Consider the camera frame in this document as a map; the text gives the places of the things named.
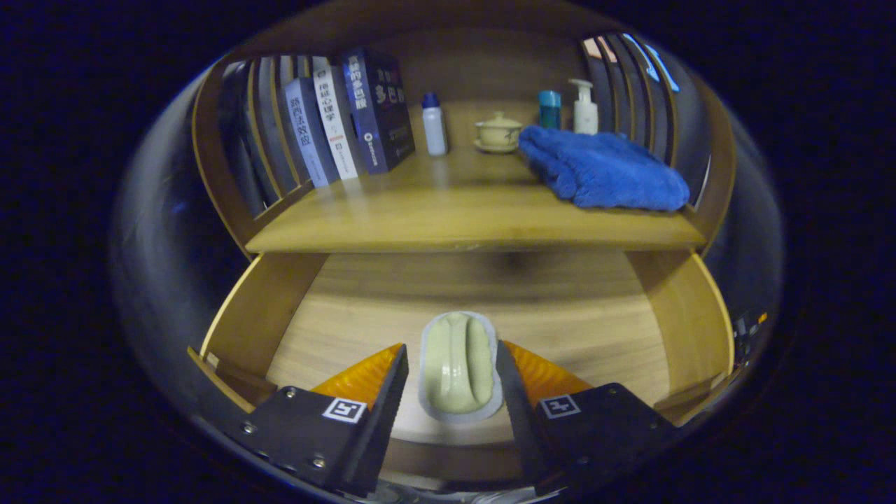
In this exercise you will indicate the light blue book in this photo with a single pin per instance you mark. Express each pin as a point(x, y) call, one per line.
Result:
point(308, 133)

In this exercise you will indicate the teal bottle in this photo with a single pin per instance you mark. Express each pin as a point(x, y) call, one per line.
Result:
point(549, 112)

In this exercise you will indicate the white bottle blue cap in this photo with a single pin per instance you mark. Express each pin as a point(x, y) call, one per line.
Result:
point(435, 129)

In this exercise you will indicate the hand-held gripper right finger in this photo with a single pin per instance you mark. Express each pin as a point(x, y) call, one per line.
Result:
point(521, 420)

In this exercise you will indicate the yellowish lidded tea cup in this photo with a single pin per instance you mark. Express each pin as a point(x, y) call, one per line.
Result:
point(498, 133)

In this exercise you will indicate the wooden cabinet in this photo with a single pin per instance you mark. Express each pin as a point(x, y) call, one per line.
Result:
point(483, 63)

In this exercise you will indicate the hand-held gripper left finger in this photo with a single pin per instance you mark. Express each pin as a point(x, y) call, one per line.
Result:
point(381, 420)

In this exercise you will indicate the white book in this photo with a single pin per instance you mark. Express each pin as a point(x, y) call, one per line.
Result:
point(334, 119)

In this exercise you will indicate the white pump bottle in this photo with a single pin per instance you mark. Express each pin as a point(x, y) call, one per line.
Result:
point(585, 115)

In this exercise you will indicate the wooden countertop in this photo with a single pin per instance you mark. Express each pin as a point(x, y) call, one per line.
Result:
point(455, 210)

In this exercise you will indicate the blue folded towel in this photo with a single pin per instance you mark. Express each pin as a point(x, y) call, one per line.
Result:
point(602, 168)

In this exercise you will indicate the wooden drawer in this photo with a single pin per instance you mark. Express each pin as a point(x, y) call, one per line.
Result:
point(560, 315)

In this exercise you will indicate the dark blue book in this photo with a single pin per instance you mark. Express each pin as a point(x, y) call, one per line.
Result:
point(381, 112)

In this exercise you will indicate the pale green soap white dish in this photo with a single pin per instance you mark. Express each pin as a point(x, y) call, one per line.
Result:
point(458, 364)

